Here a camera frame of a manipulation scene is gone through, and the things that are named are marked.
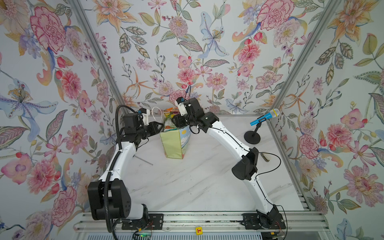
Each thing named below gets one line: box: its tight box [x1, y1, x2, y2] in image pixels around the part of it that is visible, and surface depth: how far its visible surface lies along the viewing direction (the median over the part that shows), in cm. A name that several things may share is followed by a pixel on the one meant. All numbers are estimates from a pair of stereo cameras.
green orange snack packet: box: [163, 113, 178, 132], surface depth 84 cm
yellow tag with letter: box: [195, 227, 203, 236], surface depth 72 cm
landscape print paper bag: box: [160, 125, 192, 160], surface depth 86 cm
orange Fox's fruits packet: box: [164, 107, 181, 122], surface depth 90 cm
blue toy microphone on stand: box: [243, 108, 280, 145], surface depth 100 cm
